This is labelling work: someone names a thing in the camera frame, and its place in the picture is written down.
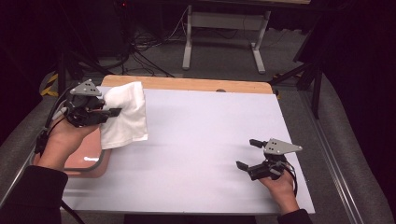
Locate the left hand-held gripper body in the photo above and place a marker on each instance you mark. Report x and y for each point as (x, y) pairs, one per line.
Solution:
(85, 88)

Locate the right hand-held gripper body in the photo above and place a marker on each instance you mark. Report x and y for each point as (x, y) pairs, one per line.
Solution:
(278, 146)

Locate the white baby shirt chick print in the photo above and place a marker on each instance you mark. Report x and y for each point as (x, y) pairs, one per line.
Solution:
(127, 118)

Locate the pink plastic bin grey rim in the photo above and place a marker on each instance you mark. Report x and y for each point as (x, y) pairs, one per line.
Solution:
(90, 155)

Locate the person's right hand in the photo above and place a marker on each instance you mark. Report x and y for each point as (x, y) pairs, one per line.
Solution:
(285, 193)

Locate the person's left hand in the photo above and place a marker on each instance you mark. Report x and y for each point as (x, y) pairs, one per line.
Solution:
(59, 146)

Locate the black metal stand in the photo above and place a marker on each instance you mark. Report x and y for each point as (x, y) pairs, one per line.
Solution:
(317, 90)
(62, 71)

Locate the yellow black floor tape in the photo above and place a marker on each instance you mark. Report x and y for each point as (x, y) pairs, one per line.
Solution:
(46, 90)

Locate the aluminium floor rail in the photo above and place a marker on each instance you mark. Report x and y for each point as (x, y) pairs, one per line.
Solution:
(14, 183)
(336, 174)

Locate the white metal desk frame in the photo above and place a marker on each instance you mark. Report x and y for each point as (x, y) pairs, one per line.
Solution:
(224, 20)

